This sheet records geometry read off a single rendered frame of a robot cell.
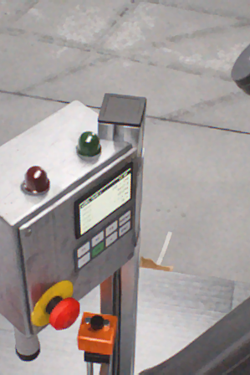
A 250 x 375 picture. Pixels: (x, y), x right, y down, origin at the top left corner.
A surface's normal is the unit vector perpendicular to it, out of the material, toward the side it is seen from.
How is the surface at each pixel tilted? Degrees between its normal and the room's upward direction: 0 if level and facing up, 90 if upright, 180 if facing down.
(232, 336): 50
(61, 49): 0
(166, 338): 0
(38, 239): 90
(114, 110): 0
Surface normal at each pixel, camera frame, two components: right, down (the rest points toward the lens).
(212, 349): -0.75, -0.55
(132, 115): 0.01, -0.70
